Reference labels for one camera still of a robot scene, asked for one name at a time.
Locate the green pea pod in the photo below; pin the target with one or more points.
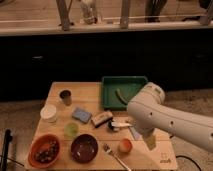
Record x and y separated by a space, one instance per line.
120 97

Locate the blue cloth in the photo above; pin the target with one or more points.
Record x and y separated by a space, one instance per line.
134 133

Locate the green plastic cup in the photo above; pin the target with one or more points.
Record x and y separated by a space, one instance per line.
71 130

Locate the dark metal cup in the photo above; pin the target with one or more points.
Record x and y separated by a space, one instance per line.
65 97

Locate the wooden table post left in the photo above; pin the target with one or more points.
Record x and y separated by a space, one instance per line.
63 14

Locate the wooden table post right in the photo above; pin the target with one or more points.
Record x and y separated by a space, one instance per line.
125 10

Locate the orange apple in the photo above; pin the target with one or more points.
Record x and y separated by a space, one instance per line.
125 145

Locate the wooden table post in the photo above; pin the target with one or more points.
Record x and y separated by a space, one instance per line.
125 10
63 14

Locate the silver fork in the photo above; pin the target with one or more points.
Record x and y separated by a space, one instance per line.
110 152

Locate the dark purple bowl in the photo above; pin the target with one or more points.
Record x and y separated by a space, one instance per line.
84 148

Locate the orange bowl with food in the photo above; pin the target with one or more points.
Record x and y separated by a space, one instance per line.
44 152

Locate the blue sponge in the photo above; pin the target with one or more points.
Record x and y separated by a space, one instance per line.
81 115

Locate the green plastic tray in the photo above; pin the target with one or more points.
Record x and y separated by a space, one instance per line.
129 86

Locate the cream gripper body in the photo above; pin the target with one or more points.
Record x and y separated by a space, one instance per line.
150 140

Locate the white paper cup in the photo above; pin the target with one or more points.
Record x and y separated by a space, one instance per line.
49 113

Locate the black stand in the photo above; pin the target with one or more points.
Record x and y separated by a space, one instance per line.
7 139

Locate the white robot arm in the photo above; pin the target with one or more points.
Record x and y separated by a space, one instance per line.
148 111

